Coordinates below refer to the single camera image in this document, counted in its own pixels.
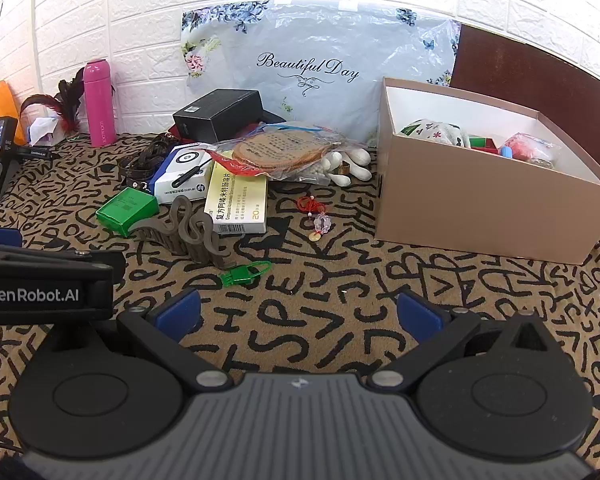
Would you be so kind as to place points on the dark red feathers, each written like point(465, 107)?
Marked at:
point(69, 97)

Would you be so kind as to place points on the black pen tool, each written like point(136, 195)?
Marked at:
point(190, 174)

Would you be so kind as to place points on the black device with screen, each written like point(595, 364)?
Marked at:
point(0, 135)

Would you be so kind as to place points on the zip bag with brown pad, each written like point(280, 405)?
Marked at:
point(280, 152)

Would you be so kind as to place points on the pink thermos bottle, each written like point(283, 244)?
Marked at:
point(99, 105)

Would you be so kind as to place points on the black cardboard box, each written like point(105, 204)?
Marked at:
point(215, 110)

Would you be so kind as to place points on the brown wooden board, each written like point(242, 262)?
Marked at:
point(530, 75)

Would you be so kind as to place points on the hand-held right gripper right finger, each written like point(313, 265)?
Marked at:
point(419, 316)

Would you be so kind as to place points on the small red green box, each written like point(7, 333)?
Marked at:
point(485, 144)

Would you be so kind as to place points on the white blue box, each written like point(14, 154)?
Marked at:
point(180, 185)

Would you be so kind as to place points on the yellow white medicine box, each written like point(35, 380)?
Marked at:
point(235, 205)

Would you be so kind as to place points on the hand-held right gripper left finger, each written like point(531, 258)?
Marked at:
point(177, 312)

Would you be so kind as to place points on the brown wavy holder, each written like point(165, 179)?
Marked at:
point(190, 232)

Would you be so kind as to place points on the letter-print tablecloth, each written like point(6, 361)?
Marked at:
point(305, 310)

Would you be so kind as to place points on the floral white cloth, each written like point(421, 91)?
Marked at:
point(435, 130)

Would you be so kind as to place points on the large cardboard box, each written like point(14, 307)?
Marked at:
point(480, 210)

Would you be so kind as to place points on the green plastic clip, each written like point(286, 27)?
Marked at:
point(240, 274)

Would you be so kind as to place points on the pink clear bag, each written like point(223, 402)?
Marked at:
point(527, 147)

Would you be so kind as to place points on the floral plastic bag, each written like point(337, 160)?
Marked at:
point(330, 50)

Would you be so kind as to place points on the orange bag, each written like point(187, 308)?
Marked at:
point(0, 102)

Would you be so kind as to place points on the white plush toy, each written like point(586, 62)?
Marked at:
point(355, 157)

